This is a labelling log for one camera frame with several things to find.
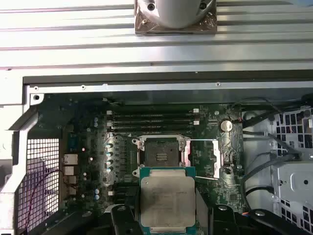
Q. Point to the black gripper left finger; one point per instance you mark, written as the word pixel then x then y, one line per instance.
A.
pixel 119 220

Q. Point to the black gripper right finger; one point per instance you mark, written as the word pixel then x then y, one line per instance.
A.
pixel 222 220

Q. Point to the silver green CPU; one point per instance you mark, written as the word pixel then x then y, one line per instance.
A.
pixel 167 200

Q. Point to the metal socket cover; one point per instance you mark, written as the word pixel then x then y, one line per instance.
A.
pixel 217 157

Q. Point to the CPU socket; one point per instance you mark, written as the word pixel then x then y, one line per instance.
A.
pixel 159 151

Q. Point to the black RAM slot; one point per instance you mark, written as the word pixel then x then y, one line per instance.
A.
pixel 151 123
pixel 151 117
pixel 151 129
pixel 151 111

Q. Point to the green motherboard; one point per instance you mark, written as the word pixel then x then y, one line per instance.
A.
pixel 215 191

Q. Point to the silver port block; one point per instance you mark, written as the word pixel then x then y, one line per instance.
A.
pixel 69 170
pixel 70 159
pixel 71 190
pixel 70 180

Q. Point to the silver metal disk cage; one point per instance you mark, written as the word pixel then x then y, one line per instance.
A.
pixel 293 181

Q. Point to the round coin battery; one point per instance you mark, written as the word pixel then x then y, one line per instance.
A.
pixel 225 125

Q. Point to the black PC case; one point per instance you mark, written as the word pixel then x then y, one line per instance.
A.
pixel 146 87

